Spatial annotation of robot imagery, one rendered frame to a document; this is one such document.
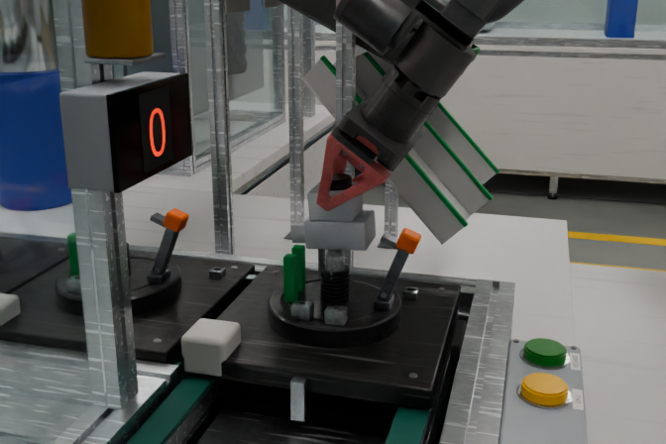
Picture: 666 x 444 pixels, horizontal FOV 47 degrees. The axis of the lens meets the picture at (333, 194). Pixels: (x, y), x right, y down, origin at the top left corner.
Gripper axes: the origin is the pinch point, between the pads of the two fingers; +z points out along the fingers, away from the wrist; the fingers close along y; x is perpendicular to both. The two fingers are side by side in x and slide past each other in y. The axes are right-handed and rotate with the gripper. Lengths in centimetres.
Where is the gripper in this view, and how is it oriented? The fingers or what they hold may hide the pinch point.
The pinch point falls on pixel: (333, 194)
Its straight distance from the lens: 77.3
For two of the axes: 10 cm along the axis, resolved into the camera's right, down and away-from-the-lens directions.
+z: -5.5, 7.3, 4.0
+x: 7.9, 6.2, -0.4
